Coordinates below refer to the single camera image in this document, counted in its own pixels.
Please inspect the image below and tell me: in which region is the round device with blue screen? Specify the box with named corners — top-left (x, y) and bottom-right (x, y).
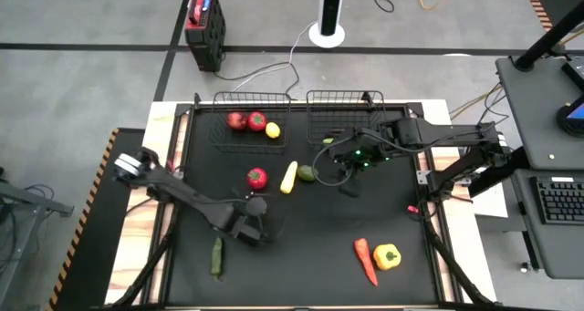
top-left (556, 94), bottom-right (584, 137)

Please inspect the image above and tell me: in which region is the dark green chili pepper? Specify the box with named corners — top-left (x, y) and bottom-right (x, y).
top-left (209, 235), bottom-right (225, 283)

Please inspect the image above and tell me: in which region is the black table mat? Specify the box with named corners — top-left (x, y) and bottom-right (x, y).
top-left (166, 108), bottom-right (439, 306)

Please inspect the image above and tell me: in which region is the grey keyboard desk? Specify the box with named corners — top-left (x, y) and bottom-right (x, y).
top-left (510, 168), bottom-right (584, 280)

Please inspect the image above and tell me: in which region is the black pole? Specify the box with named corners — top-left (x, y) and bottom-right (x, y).
top-left (514, 0), bottom-right (584, 73)

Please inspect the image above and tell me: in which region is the black floor cable bundle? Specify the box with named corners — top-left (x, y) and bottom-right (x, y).
top-left (455, 85), bottom-right (512, 130)

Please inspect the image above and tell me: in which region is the green avocado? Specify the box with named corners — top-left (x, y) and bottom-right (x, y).
top-left (296, 164), bottom-right (319, 183)

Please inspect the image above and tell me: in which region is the red and black tool case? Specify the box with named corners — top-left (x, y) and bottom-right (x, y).
top-left (183, 0), bottom-right (227, 73)

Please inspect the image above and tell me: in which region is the red tomato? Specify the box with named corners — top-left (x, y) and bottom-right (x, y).
top-left (246, 167), bottom-right (269, 192)
top-left (246, 110), bottom-right (268, 132)

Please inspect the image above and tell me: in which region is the dark red apple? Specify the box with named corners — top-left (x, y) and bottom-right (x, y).
top-left (226, 111), bottom-right (248, 131)

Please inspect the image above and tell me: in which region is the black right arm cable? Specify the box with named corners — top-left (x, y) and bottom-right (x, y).
top-left (311, 136), bottom-right (362, 188)

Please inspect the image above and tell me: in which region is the large hazard striped floor mat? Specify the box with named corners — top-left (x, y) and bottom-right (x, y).
top-left (45, 127), bottom-right (147, 311)

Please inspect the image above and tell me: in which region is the white and black tower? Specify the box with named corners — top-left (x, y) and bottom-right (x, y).
top-left (308, 0), bottom-right (346, 49)

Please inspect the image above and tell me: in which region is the black keyboard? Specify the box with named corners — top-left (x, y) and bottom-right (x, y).
top-left (536, 176), bottom-right (584, 225)

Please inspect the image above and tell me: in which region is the grey cart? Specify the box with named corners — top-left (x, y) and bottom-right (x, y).
top-left (0, 167), bottom-right (75, 311)

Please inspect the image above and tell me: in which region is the white floor cable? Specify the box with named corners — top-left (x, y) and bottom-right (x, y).
top-left (231, 21), bottom-right (318, 92)

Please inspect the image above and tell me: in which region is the yellow bell pepper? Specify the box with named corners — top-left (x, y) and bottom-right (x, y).
top-left (372, 244), bottom-right (402, 272)

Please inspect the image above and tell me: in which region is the black wire basket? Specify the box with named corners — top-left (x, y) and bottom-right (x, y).
top-left (209, 90), bottom-right (293, 155)
top-left (305, 89), bottom-right (389, 152)

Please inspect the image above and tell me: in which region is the small hazard striped floor mat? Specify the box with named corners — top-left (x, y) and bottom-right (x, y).
top-left (521, 0), bottom-right (584, 32)

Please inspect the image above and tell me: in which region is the orange carrot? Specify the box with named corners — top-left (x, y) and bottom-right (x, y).
top-left (353, 237), bottom-right (380, 287)

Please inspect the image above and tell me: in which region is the black rig frame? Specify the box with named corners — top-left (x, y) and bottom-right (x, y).
top-left (104, 93), bottom-right (496, 311)

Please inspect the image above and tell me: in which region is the black monitor base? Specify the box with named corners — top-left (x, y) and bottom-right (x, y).
top-left (561, 57), bottom-right (584, 92)

